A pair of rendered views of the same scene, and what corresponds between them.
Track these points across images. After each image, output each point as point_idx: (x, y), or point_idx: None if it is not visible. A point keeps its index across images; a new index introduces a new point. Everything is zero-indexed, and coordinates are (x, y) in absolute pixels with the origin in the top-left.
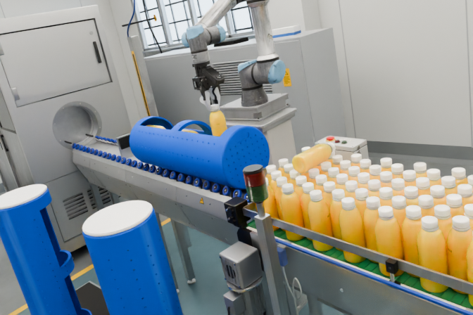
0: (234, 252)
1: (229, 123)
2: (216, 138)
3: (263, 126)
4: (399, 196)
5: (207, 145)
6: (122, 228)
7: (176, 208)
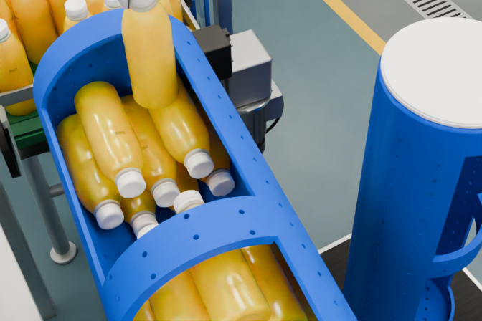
0: (247, 49)
1: (15, 307)
2: (176, 39)
3: None
4: None
5: (204, 64)
6: (440, 18)
7: None
